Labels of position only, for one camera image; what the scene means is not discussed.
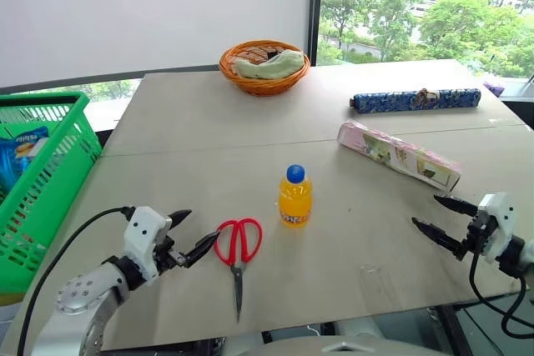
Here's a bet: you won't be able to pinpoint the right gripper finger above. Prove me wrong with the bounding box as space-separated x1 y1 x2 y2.
433 193 480 218
411 216 471 260

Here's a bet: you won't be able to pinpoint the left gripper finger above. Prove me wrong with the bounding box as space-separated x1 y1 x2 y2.
181 231 221 268
168 208 194 228

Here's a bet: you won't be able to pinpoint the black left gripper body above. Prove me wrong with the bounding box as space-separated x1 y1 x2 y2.
151 228 188 277

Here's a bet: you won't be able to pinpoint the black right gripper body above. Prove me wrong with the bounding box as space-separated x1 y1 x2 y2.
460 208 500 261

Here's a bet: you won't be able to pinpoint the green plastic basket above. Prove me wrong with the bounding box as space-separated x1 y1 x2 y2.
0 91 103 295

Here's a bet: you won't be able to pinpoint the orange wicker basket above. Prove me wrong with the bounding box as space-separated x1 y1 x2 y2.
219 39 311 97

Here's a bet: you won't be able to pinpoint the pink long box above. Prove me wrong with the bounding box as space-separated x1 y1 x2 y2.
336 119 462 195

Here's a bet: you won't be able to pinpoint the orange juice bottle blue cap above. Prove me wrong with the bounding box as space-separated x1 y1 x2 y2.
277 163 314 229

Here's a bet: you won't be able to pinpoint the blue patterned long box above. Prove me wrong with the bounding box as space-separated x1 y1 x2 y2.
349 88 482 116

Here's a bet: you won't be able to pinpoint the purple object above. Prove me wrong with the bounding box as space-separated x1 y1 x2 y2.
483 80 506 97

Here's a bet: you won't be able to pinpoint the blue snack bag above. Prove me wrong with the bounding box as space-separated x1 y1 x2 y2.
0 123 52 203

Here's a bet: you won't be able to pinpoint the pale green cloth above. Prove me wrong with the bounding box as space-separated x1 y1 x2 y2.
231 48 305 81

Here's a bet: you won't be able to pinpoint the brown striped snack pack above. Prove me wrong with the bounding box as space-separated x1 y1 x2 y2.
240 44 285 63

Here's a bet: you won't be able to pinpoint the white roller blind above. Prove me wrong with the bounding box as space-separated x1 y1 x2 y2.
0 0 313 89

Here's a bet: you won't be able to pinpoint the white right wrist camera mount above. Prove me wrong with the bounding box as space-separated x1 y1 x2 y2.
477 192 515 264

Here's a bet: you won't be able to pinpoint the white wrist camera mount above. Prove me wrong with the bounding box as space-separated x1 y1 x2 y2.
123 206 173 280
477 192 515 264

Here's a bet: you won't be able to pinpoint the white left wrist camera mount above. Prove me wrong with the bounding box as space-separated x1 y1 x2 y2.
123 206 173 280

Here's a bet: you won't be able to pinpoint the red handled scissors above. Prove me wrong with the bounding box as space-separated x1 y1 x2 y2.
214 217 264 324

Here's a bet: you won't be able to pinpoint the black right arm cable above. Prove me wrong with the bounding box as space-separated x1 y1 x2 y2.
468 246 534 340

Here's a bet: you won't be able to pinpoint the dark window frame post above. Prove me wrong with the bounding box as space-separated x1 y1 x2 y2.
305 0 326 68

